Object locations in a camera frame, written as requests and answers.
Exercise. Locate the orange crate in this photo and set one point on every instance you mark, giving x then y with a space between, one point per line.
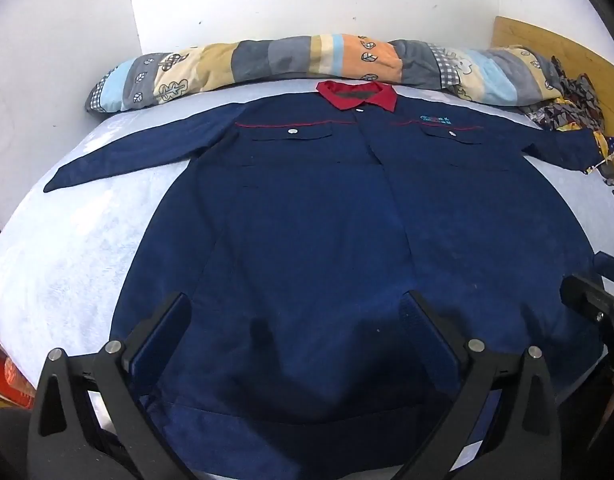
9 375

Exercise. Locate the rolled patchwork quilt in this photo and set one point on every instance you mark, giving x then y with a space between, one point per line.
287 60

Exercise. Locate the light blue bed sheet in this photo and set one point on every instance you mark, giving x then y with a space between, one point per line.
72 240

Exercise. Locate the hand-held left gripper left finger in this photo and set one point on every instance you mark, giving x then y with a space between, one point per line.
159 332

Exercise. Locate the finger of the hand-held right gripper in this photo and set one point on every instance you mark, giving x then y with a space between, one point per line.
584 296

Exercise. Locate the navy work jacket red collar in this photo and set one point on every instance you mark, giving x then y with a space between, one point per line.
312 220

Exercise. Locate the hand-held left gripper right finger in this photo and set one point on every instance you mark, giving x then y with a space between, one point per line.
427 332

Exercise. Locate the wooden headboard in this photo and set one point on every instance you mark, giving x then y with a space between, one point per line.
577 45

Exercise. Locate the dark patterned cloth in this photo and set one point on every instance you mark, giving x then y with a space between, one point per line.
577 97

